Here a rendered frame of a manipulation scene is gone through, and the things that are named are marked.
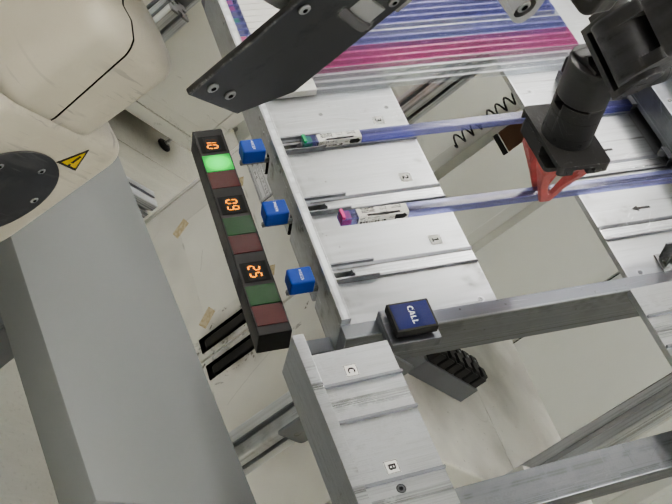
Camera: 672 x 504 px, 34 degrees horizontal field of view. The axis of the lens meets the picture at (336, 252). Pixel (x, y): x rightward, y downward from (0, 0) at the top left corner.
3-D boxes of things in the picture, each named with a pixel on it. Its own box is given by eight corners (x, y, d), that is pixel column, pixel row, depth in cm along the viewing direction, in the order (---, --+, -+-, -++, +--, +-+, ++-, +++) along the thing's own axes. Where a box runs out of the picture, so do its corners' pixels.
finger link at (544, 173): (552, 168, 135) (575, 110, 128) (577, 210, 131) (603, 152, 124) (501, 174, 133) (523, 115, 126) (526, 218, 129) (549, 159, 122)
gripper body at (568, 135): (567, 112, 130) (587, 63, 124) (607, 174, 124) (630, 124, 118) (517, 118, 128) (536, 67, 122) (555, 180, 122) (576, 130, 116)
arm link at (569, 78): (562, 42, 116) (596, 75, 113) (611, 28, 119) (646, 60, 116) (543, 92, 121) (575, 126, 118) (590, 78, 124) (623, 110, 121)
